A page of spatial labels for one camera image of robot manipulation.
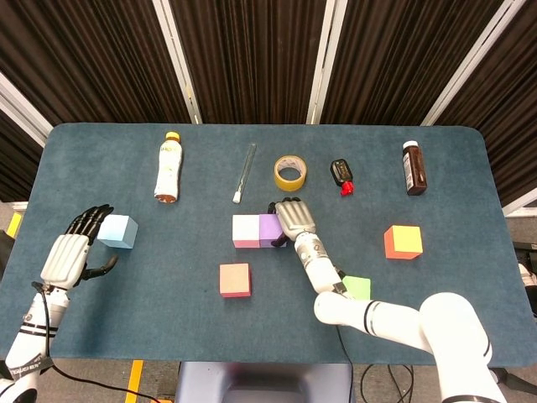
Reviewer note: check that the white partition post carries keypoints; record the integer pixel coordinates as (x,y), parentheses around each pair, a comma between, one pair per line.
(17,105)
(520,207)
(326,54)
(176,54)
(471,63)

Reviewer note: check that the purple foam cube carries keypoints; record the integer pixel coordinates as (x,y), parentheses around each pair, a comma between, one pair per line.
(268,228)

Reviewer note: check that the blue felt table mat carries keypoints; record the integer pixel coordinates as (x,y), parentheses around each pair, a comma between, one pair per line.
(168,327)

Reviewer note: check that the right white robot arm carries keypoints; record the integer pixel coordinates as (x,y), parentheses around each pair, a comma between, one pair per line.
(377,315)

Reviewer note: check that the yellow floor tape strip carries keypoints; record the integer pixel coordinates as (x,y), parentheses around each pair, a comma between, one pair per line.
(134,382)

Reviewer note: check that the light blue foam cube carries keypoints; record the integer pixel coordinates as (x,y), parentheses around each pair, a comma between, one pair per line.
(121,231)

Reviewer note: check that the pink foam cube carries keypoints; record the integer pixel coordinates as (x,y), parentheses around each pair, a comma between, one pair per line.
(245,228)

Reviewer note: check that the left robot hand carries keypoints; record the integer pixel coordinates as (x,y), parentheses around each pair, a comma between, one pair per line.
(65,260)

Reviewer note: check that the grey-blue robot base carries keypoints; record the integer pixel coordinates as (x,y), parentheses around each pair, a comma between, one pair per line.
(201,382)

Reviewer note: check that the yellow tape roll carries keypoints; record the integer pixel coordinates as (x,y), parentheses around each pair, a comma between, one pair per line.
(289,183)

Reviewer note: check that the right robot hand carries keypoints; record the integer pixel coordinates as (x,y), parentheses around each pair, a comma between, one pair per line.
(295,218)

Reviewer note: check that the glass test tube white stopper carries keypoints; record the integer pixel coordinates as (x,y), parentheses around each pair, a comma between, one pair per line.
(244,176)

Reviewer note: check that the black bottle red cap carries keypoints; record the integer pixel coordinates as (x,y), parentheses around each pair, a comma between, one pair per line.
(340,170)

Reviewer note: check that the green foam cube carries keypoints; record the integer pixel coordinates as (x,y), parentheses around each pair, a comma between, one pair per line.
(361,287)

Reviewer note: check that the white drink bottle yellow cap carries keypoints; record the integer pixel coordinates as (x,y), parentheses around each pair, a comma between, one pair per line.
(168,168)

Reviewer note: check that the black box device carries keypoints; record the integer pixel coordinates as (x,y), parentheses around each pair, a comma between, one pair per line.
(526,250)

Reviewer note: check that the red foam cube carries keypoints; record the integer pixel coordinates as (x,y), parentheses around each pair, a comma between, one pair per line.
(235,279)

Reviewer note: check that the brown bottle white cap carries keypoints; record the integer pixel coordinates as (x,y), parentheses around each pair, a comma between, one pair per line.
(417,172)

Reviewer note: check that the orange foam cube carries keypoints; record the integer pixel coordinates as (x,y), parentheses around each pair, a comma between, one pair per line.
(405,241)

